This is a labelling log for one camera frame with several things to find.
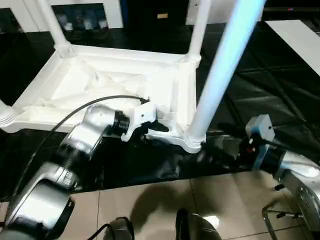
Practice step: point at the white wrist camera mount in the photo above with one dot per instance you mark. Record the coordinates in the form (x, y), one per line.
(260, 127)
(139, 115)

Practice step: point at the white plastic table leg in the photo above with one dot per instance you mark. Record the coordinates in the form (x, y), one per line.
(199, 27)
(6, 115)
(225, 65)
(55, 25)

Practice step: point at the black work mat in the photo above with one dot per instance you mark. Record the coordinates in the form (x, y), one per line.
(270, 100)

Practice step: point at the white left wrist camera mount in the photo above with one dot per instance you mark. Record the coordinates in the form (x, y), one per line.
(139, 115)

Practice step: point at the white plastic table top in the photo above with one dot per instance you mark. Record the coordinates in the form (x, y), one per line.
(110, 80)

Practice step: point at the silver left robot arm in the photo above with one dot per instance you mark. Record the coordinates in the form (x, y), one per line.
(65, 155)

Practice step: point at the white flat sheet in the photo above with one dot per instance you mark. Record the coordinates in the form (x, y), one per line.
(295, 42)

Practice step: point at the white cabinet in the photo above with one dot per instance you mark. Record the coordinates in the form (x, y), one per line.
(25, 12)

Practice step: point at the small yellow label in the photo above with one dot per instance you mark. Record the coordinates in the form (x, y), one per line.
(162, 15)

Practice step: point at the dark right robot foot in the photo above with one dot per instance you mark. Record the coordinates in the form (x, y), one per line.
(197, 226)

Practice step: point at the small bottles on shelf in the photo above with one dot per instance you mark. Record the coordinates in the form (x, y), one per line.
(82, 21)

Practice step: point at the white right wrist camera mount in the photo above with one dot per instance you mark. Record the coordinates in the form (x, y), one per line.
(260, 127)

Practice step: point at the black cabinet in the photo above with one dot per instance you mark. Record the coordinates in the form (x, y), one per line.
(150, 15)

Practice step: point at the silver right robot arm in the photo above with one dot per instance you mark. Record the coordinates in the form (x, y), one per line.
(295, 175)

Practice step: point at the chrome tube frame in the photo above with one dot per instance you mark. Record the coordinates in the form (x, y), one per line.
(280, 220)

